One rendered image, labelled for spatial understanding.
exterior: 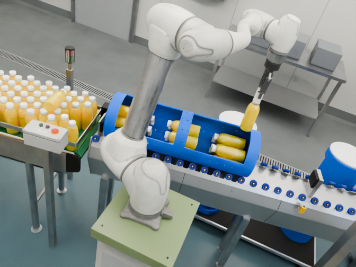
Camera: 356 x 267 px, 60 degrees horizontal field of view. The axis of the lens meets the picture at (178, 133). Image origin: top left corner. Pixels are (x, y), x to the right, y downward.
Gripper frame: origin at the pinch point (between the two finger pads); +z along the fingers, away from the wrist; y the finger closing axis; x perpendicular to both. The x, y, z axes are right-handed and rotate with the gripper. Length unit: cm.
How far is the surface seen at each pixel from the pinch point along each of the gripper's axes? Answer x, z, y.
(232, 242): -24, 111, -9
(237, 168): -2.2, 39.5, -13.7
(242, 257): -43, 147, 6
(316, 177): -50, 39, -2
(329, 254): -65, 65, -33
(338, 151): -76, 43, 38
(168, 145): 38, 38, -14
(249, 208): -21, 71, -11
